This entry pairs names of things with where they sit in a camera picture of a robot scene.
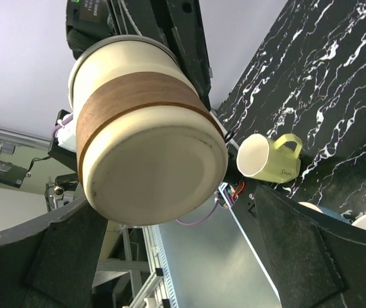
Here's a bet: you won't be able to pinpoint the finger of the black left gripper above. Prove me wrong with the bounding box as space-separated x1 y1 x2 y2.
107 0 211 109

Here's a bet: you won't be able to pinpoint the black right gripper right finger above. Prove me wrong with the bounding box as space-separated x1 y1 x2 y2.
255 185 366 307

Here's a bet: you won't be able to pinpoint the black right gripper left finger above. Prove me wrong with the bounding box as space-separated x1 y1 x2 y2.
0 197 107 307

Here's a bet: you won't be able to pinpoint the yellow-green mug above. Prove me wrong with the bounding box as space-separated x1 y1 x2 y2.
236 133 302 184

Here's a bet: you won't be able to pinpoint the beige cup with brown band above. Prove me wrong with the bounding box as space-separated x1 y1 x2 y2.
69 35 228 226

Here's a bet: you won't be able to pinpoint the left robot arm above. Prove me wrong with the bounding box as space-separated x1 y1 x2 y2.
65 0 211 110

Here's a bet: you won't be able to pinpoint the light blue mug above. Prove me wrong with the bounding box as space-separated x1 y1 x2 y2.
299 201 351 224

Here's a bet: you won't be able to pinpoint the left controller board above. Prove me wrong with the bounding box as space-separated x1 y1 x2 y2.
218 180 245 209

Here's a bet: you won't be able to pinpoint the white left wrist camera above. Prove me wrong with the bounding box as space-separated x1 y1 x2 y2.
55 115 76 153

